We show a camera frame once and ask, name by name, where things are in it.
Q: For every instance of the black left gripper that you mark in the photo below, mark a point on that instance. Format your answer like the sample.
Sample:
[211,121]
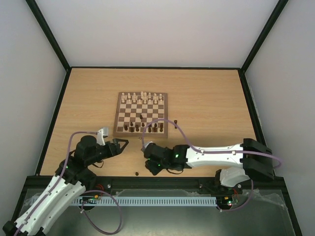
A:
[117,150]

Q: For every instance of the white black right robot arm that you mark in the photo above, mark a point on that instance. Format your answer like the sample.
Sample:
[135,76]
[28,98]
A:
[249,160]

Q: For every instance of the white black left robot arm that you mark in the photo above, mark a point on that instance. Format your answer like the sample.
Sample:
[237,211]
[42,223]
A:
[72,179]

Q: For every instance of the wooden chess board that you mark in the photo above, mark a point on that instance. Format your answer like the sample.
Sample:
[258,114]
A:
[130,112]

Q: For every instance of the black aluminium frame rail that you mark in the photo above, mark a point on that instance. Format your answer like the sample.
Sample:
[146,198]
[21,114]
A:
[201,185]

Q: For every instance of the white slotted cable duct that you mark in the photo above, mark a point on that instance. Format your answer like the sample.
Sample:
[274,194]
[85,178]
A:
[148,201]

